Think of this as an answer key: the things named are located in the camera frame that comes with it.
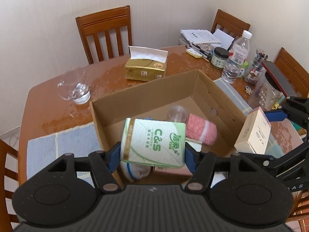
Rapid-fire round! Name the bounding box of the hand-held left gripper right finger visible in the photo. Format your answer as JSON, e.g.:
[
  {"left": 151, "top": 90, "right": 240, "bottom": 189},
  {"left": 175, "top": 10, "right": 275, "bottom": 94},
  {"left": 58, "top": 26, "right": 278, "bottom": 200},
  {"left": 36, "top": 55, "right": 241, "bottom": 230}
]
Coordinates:
[{"left": 185, "top": 142, "right": 260, "bottom": 194}]

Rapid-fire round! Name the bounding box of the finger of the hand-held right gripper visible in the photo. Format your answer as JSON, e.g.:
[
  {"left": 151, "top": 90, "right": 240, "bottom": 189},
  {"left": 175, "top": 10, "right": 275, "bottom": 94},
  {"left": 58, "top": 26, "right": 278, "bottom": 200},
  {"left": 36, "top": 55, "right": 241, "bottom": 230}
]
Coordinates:
[
  {"left": 244, "top": 141, "right": 309, "bottom": 177},
  {"left": 264, "top": 96, "right": 309, "bottom": 128}
]

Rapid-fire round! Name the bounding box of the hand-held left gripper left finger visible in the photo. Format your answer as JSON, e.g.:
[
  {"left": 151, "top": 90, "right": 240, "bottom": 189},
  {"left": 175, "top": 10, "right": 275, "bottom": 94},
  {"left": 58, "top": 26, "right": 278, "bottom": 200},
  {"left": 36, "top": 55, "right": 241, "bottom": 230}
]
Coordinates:
[{"left": 48, "top": 141, "right": 122, "bottom": 194}]

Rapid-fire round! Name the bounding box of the green tissue pack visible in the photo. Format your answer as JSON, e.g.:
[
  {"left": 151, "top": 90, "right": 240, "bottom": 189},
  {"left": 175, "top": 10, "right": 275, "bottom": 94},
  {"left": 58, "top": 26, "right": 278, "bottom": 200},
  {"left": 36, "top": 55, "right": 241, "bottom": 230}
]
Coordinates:
[
  {"left": 152, "top": 139, "right": 203, "bottom": 171},
  {"left": 120, "top": 118, "right": 187, "bottom": 169}
]

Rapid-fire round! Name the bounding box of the white sock with blue stripe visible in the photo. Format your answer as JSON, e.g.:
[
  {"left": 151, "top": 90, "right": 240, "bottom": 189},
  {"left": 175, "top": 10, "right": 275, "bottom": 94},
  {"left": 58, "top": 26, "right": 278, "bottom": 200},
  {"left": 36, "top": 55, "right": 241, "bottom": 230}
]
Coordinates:
[{"left": 120, "top": 161, "right": 151, "bottom": 182}]

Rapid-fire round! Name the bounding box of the beige carton box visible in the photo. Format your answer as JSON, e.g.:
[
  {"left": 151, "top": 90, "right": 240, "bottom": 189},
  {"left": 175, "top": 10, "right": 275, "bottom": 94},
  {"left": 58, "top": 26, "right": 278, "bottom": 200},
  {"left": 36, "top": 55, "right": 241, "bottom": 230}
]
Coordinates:
[{"left": 234, "top": 106, "right": 272, "bottom": 155}]

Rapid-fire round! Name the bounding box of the pink knit sock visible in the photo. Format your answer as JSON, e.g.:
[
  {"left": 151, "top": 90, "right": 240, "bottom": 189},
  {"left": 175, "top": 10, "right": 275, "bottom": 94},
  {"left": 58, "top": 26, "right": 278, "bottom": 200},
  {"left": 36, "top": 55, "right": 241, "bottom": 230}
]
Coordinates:
[{"left": 185, "top": 113, "right": 218, "bottom": 146}]

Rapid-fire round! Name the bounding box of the clear plastic jar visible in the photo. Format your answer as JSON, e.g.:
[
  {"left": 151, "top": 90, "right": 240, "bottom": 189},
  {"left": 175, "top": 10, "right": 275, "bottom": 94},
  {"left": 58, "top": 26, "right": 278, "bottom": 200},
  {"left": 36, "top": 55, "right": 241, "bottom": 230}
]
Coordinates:
[{"left": 167, "top": 105, "right": 190, "bottom": 124}]

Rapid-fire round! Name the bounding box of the brown cardboard box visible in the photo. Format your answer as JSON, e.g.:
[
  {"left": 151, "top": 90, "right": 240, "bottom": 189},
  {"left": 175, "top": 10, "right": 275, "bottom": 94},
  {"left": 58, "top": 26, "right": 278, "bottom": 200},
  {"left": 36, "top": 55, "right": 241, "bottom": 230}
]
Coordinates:
[{"left": 89, "top": 69, "right": 250, "bottom": 186}]

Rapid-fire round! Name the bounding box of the clear plastic storage container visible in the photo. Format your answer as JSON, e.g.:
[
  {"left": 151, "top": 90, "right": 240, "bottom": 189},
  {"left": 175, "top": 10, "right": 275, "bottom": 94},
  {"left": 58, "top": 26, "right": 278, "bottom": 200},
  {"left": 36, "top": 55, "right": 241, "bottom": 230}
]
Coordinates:
[{"left": 256, "top": 77, "right": 284, "bottom": 109}]

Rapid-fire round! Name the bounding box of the clear container with red lid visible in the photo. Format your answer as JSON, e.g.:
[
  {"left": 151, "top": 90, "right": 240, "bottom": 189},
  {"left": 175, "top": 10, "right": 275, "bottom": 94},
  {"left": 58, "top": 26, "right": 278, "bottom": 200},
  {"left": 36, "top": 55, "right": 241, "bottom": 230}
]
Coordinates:
[{"left": 261, "top": 61, "right": 297, "bottom": 98}]

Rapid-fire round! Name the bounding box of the clear cup of pens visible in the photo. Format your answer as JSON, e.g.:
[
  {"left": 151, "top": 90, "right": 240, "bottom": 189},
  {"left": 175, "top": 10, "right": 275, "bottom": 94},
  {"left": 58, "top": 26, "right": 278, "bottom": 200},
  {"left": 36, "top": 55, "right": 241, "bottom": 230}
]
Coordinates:
[{"left": 244, "top": 49, "right": 268, "bottom": 86}]

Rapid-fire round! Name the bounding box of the wooden chair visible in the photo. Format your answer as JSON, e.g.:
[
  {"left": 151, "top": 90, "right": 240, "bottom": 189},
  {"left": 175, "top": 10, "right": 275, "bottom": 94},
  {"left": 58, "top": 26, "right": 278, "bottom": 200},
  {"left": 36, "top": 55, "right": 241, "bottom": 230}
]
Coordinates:
[
  {"left": 274, "top": 48, "right": 309, "bottom": 97},
  {"left": 75, "top": 5, "right": 133, "bottom": 64},
  {"left": 211, "top": 9, "right": 251, "bottom": 38},
  {"left": 0, "top": 139, "right": 20, "bottom": 232}
]

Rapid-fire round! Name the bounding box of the blue checked table mat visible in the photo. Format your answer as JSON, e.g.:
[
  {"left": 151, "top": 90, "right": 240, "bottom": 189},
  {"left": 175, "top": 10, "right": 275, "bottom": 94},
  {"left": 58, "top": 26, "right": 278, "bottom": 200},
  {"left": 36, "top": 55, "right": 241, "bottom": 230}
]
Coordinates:
[{"left": 26, "top": 78, "right": 305, "bottom": 186}]

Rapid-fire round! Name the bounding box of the small green-lid bottle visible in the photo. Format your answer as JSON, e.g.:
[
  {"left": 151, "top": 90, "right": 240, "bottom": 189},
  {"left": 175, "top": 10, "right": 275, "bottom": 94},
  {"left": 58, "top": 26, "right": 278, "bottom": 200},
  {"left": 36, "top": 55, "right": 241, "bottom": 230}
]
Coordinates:
[{"left": 238, "top": 61, "right": 249, "bottom": 79}]

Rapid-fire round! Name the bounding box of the clear glass pitcher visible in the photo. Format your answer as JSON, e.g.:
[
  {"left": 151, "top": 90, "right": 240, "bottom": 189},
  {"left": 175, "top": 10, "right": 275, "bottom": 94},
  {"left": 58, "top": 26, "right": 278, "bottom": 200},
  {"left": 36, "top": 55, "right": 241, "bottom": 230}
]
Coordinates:
[{"left": 57, "top": 68, "right": 91, "bottom": 105}]

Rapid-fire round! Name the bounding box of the clear plastic water bottle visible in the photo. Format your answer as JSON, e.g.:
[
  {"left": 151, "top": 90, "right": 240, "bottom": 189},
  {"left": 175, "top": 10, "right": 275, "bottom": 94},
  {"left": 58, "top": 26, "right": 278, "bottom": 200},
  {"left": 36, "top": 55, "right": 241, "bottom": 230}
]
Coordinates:
[{"left": 222, "top": 30, "right": 252, "bottom": 84}]

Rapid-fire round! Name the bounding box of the glass jar with black lid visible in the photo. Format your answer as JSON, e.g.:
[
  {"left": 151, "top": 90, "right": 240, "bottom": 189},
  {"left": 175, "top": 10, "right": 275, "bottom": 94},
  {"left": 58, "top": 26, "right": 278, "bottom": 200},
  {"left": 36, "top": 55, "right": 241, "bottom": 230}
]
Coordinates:
[{"left": 211, "top": 47, "right": 230, "bottom": 70}]

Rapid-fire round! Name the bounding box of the gold tissue box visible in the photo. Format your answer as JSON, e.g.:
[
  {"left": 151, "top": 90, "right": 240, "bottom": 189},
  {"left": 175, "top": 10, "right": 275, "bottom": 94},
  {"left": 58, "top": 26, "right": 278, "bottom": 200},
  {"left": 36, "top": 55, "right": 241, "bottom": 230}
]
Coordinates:
[{"left": 125, "top": 45, "right": 169, "bottom": 82}]

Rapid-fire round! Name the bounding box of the bunch of pens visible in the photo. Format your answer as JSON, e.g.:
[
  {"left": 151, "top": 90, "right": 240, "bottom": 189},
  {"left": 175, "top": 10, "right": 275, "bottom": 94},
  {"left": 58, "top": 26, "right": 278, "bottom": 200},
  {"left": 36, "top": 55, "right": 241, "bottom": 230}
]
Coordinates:
[{"left": 186, "top": 44, "right": 213, "bottom": 62}]

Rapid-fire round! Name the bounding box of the yellow sticky notepad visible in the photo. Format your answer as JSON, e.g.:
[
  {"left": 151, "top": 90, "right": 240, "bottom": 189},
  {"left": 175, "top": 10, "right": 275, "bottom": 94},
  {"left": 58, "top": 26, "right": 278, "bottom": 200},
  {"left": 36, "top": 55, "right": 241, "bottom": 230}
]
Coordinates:
[{"left": 187, "top": 49, "right": 202, "bottom": 59}]

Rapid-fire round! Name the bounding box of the stack of white papers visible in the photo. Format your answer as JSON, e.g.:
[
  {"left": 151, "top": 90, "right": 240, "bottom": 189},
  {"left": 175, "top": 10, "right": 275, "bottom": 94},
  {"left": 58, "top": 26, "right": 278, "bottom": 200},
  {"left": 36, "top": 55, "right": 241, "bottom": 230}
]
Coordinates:
[{"left": 180, "top": 28, "right": 234, "bottom": 50}]

